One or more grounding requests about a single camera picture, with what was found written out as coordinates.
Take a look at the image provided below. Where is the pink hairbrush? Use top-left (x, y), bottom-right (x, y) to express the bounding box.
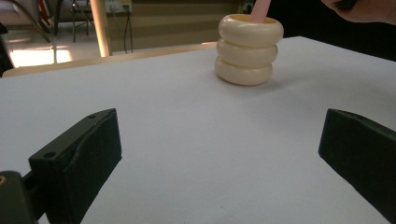
top-left (250, 0), bottom-right (272, 23)

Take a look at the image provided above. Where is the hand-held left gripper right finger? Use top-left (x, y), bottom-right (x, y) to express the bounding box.
top-left (318, 107), bottom-right (396, 224)

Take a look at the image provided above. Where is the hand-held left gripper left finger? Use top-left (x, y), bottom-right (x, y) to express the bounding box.
top-left (28, 107), bottom-right (123, 224)

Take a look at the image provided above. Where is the white table board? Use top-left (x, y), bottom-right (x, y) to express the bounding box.
top-left (0, 35), bottom-right (396, 224)

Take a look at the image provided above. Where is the cream ribbed cup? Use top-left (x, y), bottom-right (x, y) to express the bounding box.
top-left (214, 13), bottom-right (285, 87)

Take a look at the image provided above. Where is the wall power socket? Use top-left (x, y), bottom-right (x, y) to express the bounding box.
top-left (104, 0), bottom-right (134, 14)

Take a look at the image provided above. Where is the wooden post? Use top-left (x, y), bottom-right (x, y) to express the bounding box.
top-left (89, 0), bottom-right (113, 59)

